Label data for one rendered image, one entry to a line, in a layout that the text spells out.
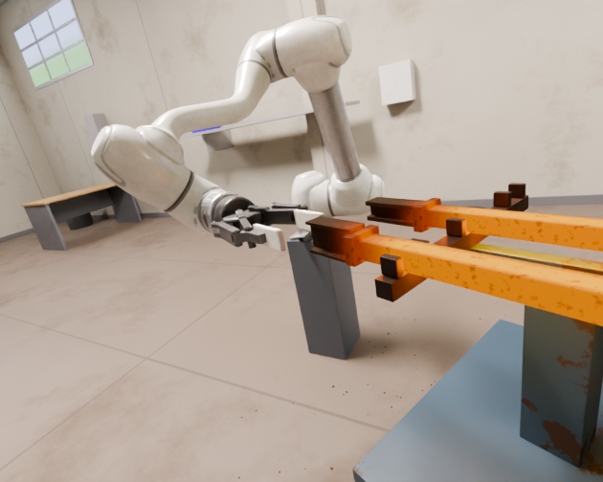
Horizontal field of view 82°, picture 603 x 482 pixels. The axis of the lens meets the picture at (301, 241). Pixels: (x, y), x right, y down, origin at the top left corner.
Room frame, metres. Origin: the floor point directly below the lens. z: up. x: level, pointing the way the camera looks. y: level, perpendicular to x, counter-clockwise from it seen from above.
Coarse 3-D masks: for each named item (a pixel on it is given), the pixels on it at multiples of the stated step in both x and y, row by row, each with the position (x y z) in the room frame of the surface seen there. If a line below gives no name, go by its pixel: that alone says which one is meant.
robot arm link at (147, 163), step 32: (256, 64) 1.06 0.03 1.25; (256, 96) 1.01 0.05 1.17; (128, 128) 0.67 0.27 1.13; (160, 128) 0.72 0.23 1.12; (192, 128) 0.83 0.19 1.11; (96, 160) 0.65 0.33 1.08; (128, 160) 0.64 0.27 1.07; (160, 160) 0.67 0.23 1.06; (128, 192) 0.67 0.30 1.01; (160, 192) 0.66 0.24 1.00
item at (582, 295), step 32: (320, 224) 0.41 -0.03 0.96; (352, 224) 0.39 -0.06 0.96; (352, 256) 0.35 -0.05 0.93; (416, 256) 0.29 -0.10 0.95; (448, 256) 0.28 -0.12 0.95; (480, 256) 0.26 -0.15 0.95; (480, 288) 0.24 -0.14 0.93; (512, 288) 0.23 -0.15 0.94; (544, 288) 0.21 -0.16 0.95; (576, 288) 0.19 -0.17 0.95
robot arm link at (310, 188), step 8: (296, 176) 1.49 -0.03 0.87; (304, 176) 1.44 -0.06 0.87; (312, 176) 1.43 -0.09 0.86; (320, 176) 1.44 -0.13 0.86; (296, 184) 1.44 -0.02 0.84; (304, 184) 1.42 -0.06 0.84; (312, 184) 1.41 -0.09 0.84; (320, 184) 1.42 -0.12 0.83; (296, 192) 1.43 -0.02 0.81; (304, 192) 1.41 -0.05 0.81; (312, 192) 1.40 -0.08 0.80; (320, 192) 1.39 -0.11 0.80; (296, 200) 1.43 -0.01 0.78; (304, 200) 1.41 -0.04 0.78; (312, 200) 1.40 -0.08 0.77; (320, 200) 1.39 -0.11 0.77; (312, 208) 1.40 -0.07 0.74; (320, 208) 1.39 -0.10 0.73; (328, 208) 1.38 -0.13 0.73; (328, 216) 1.41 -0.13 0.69
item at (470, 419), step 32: (480, 352) 0.46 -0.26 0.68; (512, 352) 0.45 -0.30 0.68; (448, 384) 0.41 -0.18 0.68; (480, 384) 0.40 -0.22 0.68; (512, 384) 0.39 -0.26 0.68; (416, 416) 0.36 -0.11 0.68; (448, 416) 0.36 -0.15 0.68; (480, 416) 0.35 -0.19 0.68; (512, 416) 0.34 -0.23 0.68; (384, 448) 0.33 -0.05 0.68; (416, 448) 0.32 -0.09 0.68; (448, 448) 0.31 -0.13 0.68; (480, 448) 0.30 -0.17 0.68; (512, 448) 0.30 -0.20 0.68; (384, 480) 0.29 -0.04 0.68; (416, 480) 0.28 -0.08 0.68; (448, 480) 0.27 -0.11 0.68; (480, 480) 0.27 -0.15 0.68; (512, 480) 0.26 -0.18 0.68; (544, 480) 0.26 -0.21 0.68; (576, 480) 0.25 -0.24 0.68
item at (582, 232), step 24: (384, 216) 0.49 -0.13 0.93; (408, 216) 0.45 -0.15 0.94; (432, 216) 0.41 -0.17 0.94; (456, 216) 0.39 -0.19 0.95; (480, 216) 0.36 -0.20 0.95; (504, 216) 0.35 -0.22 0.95; (528, 216) 0.33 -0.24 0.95; (552, 216) 0.32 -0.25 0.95; (576, 216) 0.31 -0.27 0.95; (528, 240) 0.32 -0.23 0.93; (552, 240) 0.30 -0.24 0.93; (576, 240) 0.29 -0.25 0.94; (600, 240) 0.27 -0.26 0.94
